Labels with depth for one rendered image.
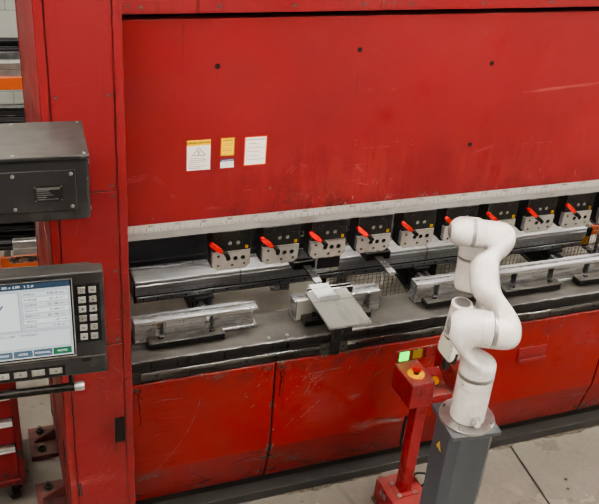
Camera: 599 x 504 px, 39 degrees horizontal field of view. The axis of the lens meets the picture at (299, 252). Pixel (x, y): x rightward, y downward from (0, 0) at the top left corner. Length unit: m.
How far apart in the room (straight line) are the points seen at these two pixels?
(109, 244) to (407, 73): 1.25
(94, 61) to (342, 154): 1.06
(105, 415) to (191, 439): 0.47
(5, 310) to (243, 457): 1.59
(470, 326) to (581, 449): 2.01
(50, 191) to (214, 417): 1.52
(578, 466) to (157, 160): 2.62
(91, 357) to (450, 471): 1.27
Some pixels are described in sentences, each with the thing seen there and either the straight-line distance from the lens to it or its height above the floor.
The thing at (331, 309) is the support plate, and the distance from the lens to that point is 3.42.
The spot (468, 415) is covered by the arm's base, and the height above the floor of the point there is 1.06.
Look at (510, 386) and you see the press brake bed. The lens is 4.22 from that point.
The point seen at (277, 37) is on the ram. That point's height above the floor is 2.07.
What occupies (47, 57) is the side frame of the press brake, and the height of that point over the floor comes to 2.09.
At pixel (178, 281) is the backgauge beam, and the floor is 0.97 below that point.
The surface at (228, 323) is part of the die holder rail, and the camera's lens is 3.46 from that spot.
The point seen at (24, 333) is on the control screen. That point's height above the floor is 1.41.
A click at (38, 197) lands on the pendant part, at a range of 2.37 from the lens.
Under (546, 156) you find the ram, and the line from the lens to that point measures 3.74.
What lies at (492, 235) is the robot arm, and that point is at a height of 1.54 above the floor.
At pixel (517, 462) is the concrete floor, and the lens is 4.43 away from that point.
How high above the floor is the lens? 2.87
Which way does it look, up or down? 30 degrees down
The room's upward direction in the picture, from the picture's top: 5 degrees clockwise
